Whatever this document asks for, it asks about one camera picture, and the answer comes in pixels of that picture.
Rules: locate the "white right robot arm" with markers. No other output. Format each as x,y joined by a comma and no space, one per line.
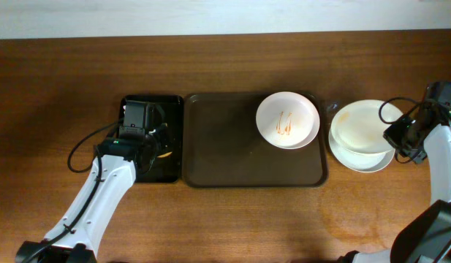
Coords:
428,238

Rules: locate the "black water tray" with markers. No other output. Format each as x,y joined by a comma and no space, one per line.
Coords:
167,109

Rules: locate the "green and yellow sponge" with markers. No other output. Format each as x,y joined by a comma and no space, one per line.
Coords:
165,155

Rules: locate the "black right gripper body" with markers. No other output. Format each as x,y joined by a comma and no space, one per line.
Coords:
400,132

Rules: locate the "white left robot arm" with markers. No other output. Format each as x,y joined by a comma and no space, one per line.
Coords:
118,161

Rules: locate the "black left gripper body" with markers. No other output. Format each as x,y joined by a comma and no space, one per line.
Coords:
159,136

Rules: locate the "brown serving tray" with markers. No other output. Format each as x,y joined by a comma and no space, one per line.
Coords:
222,147

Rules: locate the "white plate with sauce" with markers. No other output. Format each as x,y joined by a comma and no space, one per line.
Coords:
358,128

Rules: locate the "pink-rimmed plate with sauce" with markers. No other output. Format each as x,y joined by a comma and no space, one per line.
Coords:
288,120

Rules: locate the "pale blue plate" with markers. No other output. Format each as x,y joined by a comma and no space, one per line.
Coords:
357,161

